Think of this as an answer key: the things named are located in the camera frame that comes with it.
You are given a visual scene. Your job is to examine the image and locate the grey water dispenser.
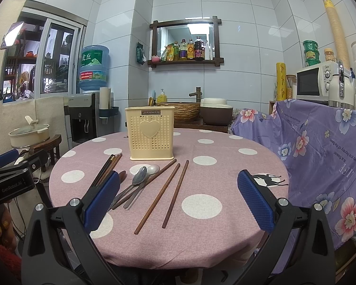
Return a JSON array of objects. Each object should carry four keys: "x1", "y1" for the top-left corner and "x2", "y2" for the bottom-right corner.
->
[{"x1": 64, "y1": 92, "x2": 115, "y2": 147}]

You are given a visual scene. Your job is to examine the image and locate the window with frame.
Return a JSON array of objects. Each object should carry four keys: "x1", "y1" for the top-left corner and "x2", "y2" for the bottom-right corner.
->
[{"x1": 0, "y1": 0, "x2": 88, "y2": 103}]

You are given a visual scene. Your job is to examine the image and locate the cream plastic utensil holder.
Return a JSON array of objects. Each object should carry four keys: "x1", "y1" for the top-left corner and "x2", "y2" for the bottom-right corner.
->
[{"x1": 125, "y1": 106, "x2": 175, "y2": 161}]

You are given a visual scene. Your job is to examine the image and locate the green instant noodle cups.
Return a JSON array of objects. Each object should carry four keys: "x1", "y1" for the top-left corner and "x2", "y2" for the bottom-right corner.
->
[{"x1": 302, "y1": 40, "x2": 320, "y2": 66}]

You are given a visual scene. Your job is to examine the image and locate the blue water jug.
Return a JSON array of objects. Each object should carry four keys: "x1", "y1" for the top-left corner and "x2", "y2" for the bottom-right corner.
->
[{"x1": 78, "y1": 45, "x2": 109, "y2": 92}]

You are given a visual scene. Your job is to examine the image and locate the yellow oil bottle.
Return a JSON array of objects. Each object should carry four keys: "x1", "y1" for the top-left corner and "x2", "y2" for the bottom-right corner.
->
[{"x1": 187, "y1": 39, "x2": 195, "y2": 60}]

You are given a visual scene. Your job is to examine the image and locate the woven basin sink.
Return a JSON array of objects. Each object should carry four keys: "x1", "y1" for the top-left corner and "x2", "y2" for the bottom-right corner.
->
[{"x1": 157, "y1": 102, "x2": 201, "y2": 122}]

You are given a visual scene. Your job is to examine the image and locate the pink polka dot tablecloth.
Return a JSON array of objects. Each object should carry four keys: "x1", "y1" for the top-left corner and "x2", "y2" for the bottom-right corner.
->
[{"x1": 48, "y1": 127, "x2": 290, "y2": 270}]

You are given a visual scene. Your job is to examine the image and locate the dark wooden counter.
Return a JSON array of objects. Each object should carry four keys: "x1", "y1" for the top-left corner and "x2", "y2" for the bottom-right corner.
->
[{"x1": 174, "y1": 118, "x2": 228, "y2": 133}]

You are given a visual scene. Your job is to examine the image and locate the brown white rice cooker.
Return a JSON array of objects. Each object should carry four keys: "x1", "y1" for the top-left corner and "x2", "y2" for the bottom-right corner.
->
[{"x1": 200, "y1": 98, "x2": 233, "y2": 126}]

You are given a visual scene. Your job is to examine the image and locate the white microwave oven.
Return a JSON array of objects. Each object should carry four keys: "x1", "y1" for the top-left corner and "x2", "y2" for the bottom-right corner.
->
[{"x1": 296, "y1": 61, "x2": 338, "y2": 102}]

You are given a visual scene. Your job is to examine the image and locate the yellow soap bottle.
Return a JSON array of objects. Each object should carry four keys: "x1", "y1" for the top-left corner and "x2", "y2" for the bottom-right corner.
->
[{"x1": 156, "y1": 89, "x2": 167, "y2": 104}]

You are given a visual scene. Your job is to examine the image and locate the yellow roll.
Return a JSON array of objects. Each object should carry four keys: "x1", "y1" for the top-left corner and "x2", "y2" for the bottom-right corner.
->
[{"x1": 276, "y1": 62, "x2": 287, "y2": 101}]

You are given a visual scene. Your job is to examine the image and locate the brown wooden spoon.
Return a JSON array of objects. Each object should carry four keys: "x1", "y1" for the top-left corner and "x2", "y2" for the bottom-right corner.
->
[{"x1": 119, "y1": 171, "x2": 127, "y2": 183}]

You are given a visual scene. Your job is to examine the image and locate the tall paper cup stack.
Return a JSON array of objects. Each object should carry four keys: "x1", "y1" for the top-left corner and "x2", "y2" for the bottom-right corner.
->
[{"x1": 322, "y1": 0, "x2": 351, "y2": 69}]

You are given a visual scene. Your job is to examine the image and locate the purple floral cloth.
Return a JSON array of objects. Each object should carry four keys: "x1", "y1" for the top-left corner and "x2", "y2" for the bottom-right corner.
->
[{"x1": 230, "y1": 98, "x2": 356, "y2": 250}]

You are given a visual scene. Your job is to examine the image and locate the cream pot with lid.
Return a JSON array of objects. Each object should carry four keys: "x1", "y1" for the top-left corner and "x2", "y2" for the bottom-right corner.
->
[{"x1": 9, "y1": 115, "x2": 50, "y2": 149}]

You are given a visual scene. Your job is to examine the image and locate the dark wooden chopstick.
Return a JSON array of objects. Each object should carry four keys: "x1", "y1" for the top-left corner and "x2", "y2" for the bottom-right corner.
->
[
  {"x1": 96, "y1": 153, "x2": 123, "y2": 187},
  {"x1": 94, "y1": 154, "x2": 120, "y2": 187}
]

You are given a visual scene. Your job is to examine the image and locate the white paper cup stack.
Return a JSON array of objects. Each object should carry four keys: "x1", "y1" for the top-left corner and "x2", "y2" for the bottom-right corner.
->
[{"x1": 99, "y1": 87, "x2": 111, "y2": 110}]

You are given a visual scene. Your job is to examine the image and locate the dark soy sauce bottle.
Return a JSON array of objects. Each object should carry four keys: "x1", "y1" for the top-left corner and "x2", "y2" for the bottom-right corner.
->
[{"x1": 194, "y1": 36, "x2": 205, "y2": 61}]

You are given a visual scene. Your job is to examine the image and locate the green hanging packet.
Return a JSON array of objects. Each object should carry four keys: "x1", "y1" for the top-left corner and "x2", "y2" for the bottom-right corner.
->
[{"x1": 136, "y1": 43, "x2": 147, "y2": 65}]

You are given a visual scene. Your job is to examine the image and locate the wooden framed mirror shelf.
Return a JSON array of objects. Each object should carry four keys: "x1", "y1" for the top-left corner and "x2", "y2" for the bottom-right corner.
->
[{"x1": 148, "y1": 16, "x2": 224, "y2": 68}]

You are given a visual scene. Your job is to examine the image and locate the dark wooden stool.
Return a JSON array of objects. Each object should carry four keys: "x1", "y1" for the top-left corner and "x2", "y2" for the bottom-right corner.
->
[{"x1": 20, "y1": 134, "x2": 62, "y2": 172}]

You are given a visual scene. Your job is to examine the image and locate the bamboo style faucet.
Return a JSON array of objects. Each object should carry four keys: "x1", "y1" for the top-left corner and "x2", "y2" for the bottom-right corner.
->
[{"x1": 188, "y1": 86, "x2": 202, "y2": 103}]

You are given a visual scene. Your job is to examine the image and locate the black patterned chopstick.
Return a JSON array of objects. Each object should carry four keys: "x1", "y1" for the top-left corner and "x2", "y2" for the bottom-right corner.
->
[{"x1": 92, "y1": 154, "x2": 116, "y2": 186}]

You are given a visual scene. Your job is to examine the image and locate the person's left hand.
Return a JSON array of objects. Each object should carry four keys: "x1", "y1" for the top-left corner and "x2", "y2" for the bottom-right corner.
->
[{"x1": 0, "y1": 206, "x2": 16, "y2": 248}]

